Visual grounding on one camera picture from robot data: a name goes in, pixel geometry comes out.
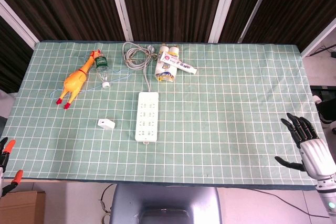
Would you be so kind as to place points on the black chair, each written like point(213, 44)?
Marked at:
point(326, 108)

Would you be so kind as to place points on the yellow rubber chicken toy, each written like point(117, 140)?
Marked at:
point(73, 82)

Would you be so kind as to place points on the small white adapter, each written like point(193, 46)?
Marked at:
point(106, 125)

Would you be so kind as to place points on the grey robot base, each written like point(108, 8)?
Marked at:
point(165, 203)

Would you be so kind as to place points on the white drink bottle yellow label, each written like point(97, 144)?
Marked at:
point(160, 73)
point(173, 51)

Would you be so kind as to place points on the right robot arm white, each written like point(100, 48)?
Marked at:
point(328, 195)

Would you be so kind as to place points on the clear plastic bottle green label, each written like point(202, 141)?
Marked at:
point(102, 68)

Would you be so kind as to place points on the white frame post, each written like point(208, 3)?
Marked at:
point(258, 3)
point(18, 22)
point(121, 9)
point(223, 9)
point(319, 36)

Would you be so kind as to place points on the white toothpaste tube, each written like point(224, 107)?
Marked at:
point(178, 63)

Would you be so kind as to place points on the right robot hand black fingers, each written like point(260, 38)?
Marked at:
point(316, 155)

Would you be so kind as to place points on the white power strip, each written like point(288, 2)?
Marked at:
point(147, 129)

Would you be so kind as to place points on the green grid tablecloth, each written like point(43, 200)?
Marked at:
point(223, 116)

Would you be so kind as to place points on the brown cardboard box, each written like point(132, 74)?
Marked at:
point(21, 208)

